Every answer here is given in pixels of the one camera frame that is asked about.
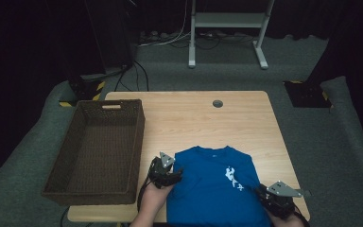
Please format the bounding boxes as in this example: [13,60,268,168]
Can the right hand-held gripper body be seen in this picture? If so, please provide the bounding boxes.
[263,180,303,220]

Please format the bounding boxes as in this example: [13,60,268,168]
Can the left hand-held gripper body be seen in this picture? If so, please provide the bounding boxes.
[147,151,177,189]

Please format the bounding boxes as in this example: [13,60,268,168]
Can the blue t-shirt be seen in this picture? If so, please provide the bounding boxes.
[165,145,272,227]

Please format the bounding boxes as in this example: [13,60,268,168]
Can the brown wicker basket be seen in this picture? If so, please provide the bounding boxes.
[41,98,147,206]

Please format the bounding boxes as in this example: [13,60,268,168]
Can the person's right hand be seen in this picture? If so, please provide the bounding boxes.
[268,211,305,227]

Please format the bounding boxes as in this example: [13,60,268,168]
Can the black stand base striped tape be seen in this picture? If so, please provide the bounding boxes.
[59,79,107,108]

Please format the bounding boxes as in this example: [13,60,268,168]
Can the black equipment case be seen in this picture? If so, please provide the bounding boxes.
[102,0,137,69]

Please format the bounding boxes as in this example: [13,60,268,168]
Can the power strip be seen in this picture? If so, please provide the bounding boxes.
[140,29,183,44]

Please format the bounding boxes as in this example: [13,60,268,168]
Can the white metal stand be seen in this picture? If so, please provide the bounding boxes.
[187,0,275,70]

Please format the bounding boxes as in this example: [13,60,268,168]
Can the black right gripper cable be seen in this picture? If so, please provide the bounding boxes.
[292,202,312,227]

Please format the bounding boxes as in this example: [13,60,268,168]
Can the black floor cable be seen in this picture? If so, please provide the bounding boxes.
[113,60,150,93]

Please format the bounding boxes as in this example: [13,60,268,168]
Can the black stand base plate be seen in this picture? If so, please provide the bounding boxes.
[284,79,333,109]

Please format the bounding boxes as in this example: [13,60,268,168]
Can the black cables under stand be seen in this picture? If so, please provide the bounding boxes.
[195,31,256,51]

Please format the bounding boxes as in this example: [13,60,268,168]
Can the white floor cable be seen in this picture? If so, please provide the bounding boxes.
[137,0,192,48]

